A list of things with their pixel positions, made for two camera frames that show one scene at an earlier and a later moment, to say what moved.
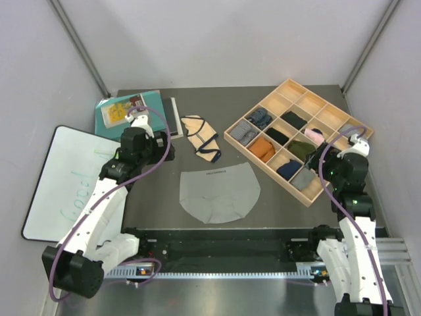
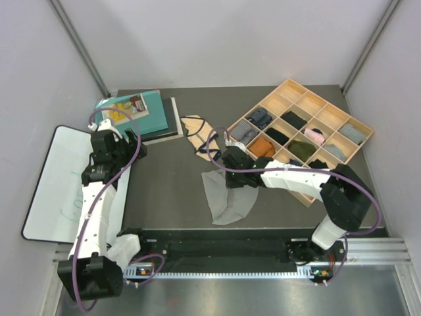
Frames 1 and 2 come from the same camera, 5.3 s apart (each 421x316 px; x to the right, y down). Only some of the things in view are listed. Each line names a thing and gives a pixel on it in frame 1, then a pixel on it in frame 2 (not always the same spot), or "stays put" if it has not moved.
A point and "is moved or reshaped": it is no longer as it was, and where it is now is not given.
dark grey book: [173, 123] stays put
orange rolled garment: [262, 149] stays put
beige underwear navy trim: [202, 137] stays put
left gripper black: [160, 151] to [132, 149]
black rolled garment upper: [294, 119] stays put
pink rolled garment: [317, 137] stays put
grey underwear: [221, 195] is moved or reshaped
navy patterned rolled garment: [261, 118] stays put
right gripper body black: [331, 165] to [234, 179]
